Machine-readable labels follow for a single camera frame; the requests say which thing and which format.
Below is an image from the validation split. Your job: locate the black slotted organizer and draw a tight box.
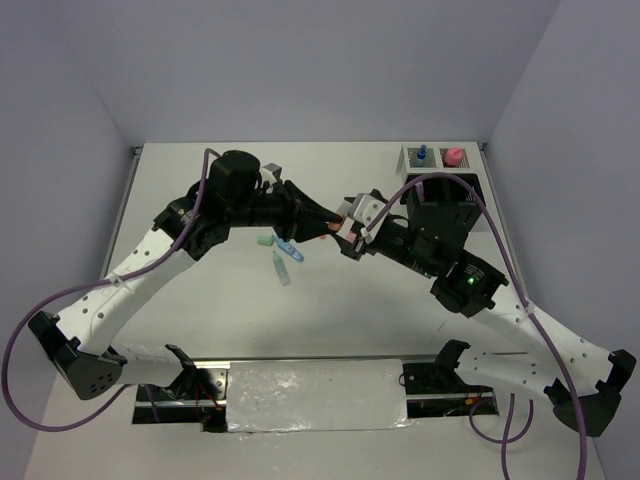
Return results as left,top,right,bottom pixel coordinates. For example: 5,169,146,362
404,172,487,234

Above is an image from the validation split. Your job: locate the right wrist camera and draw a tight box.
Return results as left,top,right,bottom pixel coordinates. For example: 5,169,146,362
347,189,386,243

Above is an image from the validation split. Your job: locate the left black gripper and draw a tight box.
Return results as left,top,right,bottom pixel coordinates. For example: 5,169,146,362
227,180,341,245

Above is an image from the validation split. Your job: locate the purple cable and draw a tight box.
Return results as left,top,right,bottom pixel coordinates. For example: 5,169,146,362
2,147,221,432
362,172,589,480

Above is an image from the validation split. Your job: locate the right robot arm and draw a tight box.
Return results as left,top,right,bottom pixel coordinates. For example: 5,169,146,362
339,175,636,437

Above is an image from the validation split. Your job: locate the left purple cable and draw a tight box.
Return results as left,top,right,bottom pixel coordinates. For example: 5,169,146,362
2,147,221,432

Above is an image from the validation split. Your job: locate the blue highlighter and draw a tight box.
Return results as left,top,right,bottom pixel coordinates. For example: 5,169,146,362
274,236,304,263

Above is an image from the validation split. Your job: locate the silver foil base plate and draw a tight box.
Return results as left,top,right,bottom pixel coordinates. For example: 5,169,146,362
226,359,410,433

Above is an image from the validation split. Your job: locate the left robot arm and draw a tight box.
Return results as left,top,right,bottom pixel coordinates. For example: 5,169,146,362
28,149,341,400

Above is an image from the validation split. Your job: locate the green highlighter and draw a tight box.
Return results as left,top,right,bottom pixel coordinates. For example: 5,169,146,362
272,251,291,286

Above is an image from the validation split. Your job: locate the purple highlighter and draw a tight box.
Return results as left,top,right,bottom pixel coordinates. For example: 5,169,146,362
415,183,425,204

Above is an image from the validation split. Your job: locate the orange tip grey highlighter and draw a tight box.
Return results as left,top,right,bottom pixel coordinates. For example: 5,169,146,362
336,200,352,219

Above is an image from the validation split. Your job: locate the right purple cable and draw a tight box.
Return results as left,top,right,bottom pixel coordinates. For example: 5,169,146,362
362,172,589,480

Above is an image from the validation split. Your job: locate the green highlighter cap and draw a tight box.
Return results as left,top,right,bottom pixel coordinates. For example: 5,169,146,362
256,235,274,246

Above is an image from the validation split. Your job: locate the pink cap glue bottle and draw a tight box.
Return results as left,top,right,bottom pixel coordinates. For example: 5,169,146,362
444,148,464,168

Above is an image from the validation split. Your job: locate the blue cap clear bottle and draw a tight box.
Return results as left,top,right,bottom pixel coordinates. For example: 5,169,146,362
415,145,428,168

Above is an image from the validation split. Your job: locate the white two-cell organizer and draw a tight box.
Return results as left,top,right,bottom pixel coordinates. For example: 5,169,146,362
395,145,470,177

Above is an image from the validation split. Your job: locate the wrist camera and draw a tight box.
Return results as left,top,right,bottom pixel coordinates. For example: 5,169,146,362
260,163,282,186
347,189,386,243

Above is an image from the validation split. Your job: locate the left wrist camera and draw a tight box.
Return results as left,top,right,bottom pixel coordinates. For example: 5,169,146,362
260,163,282,186

